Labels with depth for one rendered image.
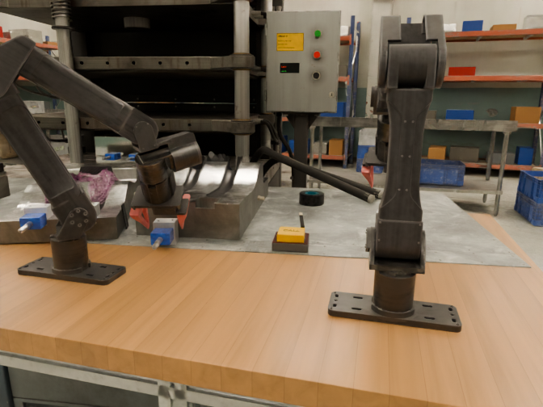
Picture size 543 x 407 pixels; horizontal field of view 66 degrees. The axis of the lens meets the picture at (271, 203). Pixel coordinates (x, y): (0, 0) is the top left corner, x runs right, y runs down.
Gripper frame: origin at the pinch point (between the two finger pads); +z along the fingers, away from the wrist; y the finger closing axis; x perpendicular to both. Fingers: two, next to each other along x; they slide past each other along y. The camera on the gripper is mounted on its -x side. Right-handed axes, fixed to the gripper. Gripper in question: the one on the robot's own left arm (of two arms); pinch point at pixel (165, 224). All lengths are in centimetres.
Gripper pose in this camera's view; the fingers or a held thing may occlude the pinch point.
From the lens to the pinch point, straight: 100.1
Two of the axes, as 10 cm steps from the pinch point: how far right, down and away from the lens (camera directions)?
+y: -10.0, 0.0, -0.2
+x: 0.1, 6.9, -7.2
